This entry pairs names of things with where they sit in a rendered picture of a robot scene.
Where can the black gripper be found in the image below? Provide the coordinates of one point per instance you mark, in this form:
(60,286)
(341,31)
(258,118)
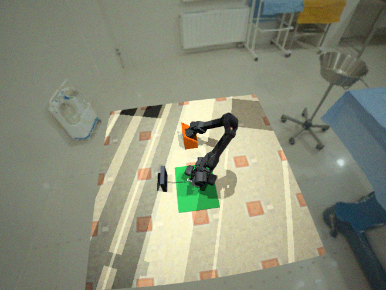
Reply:
(190,172)

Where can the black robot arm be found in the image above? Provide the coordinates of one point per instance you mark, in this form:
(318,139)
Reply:
(211,159)

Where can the green circuit board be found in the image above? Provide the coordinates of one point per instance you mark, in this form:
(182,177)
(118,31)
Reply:
(192,198)

